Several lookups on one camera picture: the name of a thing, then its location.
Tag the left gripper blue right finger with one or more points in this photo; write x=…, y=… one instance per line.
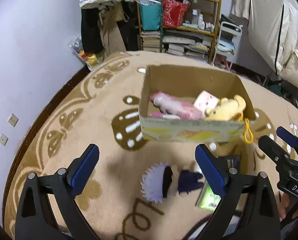
x=259, y=218

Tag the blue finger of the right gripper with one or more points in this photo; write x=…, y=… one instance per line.
x=288, y=137
x=272, y=149

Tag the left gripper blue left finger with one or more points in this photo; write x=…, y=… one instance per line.
x=35, y=218

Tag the yellow dog plush toy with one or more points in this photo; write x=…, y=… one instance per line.
x=227, y=110

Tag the white-haired purple plush doll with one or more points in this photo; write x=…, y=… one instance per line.
x=161, y=181

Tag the pink plush toy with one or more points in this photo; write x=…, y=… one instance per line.
x=174, y=106

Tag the person's right hand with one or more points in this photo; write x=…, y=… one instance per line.
x=284, y=204

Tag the green tissue pack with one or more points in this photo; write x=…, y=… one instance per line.
x=207, y=199

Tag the open cardboard box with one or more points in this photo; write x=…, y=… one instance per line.
x=186, y=83

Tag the white utility cart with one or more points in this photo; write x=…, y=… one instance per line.
x=225, y=46

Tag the stack of books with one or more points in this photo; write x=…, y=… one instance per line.
x=177, y=42

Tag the wooden bookshelf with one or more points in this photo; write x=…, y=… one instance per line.
x=179, y=27

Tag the plastic bag of toys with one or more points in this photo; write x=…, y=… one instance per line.
x=89, y=59

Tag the red gift bag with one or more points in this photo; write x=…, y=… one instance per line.
x=173, y=13

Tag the dark hanging coat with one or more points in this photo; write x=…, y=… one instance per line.
x=90, y=33

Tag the teal gift bag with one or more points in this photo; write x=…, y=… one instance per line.
x=150, y=11

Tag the beige hanging garment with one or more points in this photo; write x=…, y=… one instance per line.
x=109, y=31

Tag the white wall socket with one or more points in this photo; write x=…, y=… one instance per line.
x=3, y=139
x=13, y=120

